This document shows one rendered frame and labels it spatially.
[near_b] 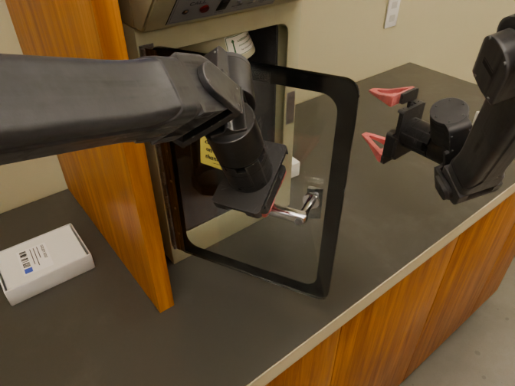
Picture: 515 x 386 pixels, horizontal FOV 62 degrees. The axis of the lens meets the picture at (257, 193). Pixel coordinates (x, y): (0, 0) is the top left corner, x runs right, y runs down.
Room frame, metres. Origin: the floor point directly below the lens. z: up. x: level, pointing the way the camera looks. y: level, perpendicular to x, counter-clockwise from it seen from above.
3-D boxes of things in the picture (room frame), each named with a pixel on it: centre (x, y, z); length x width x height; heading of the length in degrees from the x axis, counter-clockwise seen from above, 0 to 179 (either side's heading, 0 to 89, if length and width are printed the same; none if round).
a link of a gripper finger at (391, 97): (0.74, -0.25, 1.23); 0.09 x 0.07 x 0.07; 39
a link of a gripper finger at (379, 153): (0.74, -0.25, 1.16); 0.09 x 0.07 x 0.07; 39
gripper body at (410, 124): (0.68, -0.29, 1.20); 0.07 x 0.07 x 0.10; 39
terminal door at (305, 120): (0.54, 0.02, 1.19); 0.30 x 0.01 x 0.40; 65
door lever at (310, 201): (0.48, -0.04, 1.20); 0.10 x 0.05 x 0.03; 65
